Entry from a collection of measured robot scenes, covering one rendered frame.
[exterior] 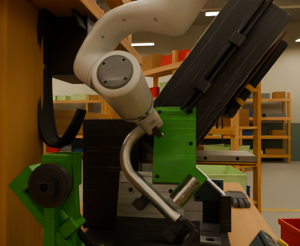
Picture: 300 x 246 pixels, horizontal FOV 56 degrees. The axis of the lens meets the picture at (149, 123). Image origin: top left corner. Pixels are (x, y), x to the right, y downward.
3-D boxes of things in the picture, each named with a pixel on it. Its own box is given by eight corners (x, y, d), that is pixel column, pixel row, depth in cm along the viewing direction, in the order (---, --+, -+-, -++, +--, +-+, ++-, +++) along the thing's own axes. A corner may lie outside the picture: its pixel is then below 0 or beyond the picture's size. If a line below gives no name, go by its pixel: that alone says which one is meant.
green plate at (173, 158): (196, 185, 80) (196, 114, 86) (196, 184, 73) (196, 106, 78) (156, 184, 82) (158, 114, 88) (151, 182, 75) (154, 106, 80)
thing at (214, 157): (247, 159, 99) (247, 151, 99) (256, 166, 83) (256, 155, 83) (137, 157, 106) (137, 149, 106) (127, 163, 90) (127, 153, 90)
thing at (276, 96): (291, 163, 878) (291, 91, 878) (188, 162, 908) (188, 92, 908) (284, 161, 932) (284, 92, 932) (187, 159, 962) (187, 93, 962)
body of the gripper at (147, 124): (163, 107, 59) (168, 122, 70) (131, 76, 62) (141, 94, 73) (136, 131, 59) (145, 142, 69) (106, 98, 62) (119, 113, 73)
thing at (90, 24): (109, 83, 88) (109, 35, 88) (89, 73, 72) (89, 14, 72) (72, 84, 90) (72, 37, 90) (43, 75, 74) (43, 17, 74)
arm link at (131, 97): (101, 101, 60) (134, 127, 57) (75, 74, 47) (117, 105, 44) (126, 71, 61) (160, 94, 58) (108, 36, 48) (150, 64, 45)
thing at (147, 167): (154, 204, 115) (154, 119, 115) (139, 232, 85) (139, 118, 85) (110, 202, 118) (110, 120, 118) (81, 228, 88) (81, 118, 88)
